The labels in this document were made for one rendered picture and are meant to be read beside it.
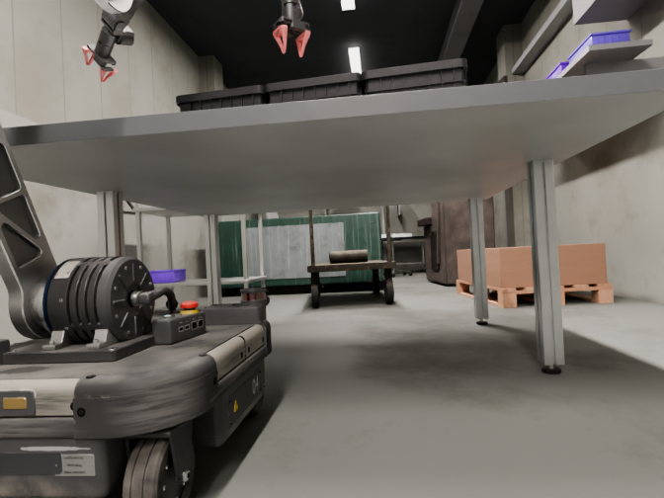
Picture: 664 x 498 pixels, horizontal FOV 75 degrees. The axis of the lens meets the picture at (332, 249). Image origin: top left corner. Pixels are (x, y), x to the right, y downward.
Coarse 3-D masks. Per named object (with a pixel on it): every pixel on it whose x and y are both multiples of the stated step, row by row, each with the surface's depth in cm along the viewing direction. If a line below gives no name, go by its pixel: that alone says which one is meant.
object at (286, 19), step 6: (282, 6) 139; (288, 6) 138; (294, 6) 138; (282, 12) 139; (288, 12) 138; (294, 12) 138; (282, 18) 135; (288, 18) 136; (294, 18) 138; (276, 24) 139; (282, 24) 139; (306, 24) 140
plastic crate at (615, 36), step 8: (608, 32) 241; (616, 32) 241; (624, 32) 240; (584, 40) 250; (592, 40) 243; (600, 40) 242; (608, 40) 242; (616, 40) 241; (624, 40) 240; (576, 48) 260; (584, 48) 251; (568, 56) 271; (576, 56) 262
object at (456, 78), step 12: (420, 72) 124; (432, 72) 123; (444, 72) 123; (456, 72) 122; (372, 84) 127; (384, 84) 126; (396, 84) 125; (408, 84) 125; (420, 84) 124; (432, 84) 123; (444, 84) 123; (456, 84) 122
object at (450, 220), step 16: (432, 208) 503; (448, 208) 458; (464, 208) 459; (432, 224) 507; (448, 224) 459; (464, 224) 459; (432, 240) 506; (448, 240) 459; (464, 240) 460; (432, 256) 510; (448, 256) 460; (432, 272) 519; (448, 272) 460
